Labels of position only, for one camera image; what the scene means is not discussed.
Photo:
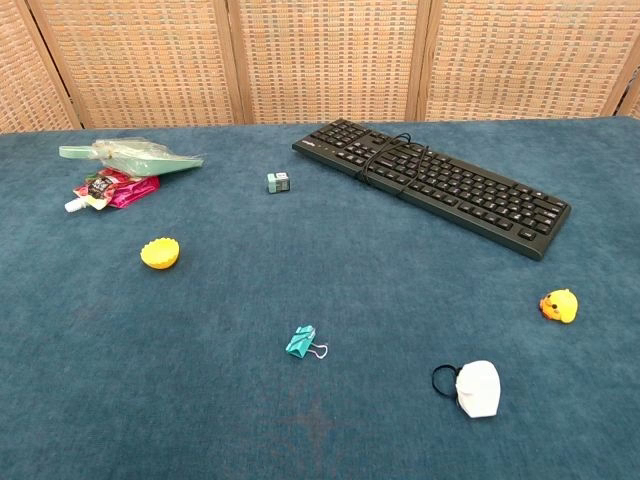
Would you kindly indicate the red drink pouch white spout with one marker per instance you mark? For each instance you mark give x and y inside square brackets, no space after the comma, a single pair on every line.
[97,192]

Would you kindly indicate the yellow fluted cup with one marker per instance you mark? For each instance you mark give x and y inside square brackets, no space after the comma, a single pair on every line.
[160,255]

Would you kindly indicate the teal binder clip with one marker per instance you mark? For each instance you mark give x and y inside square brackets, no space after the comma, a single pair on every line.
[299,342]

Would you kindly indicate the black computer keyboard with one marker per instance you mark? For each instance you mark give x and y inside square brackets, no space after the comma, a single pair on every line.
[450,190]

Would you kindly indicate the white folded cloth mask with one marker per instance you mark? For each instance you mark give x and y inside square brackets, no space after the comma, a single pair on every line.
[479,390]

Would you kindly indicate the woven rattan folding screen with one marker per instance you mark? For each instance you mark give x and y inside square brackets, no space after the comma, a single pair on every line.
[325,60]

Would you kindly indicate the blue table cloth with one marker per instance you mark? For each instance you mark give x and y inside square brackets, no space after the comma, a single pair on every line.
[250,280]

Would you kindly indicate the small green white box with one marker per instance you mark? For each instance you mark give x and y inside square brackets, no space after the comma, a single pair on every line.
[278,182]

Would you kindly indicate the magenta foil packet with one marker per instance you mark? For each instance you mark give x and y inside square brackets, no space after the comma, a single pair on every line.
[137,191]

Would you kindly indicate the yellow rubber duck toy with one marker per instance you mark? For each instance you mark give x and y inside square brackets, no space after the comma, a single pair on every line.
[561,306]

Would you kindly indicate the clear plastic bag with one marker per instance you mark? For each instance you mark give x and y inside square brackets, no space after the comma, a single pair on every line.
[131,149]

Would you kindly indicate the light green plastic dustpan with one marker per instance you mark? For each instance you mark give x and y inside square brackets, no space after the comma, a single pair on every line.
[75,151]

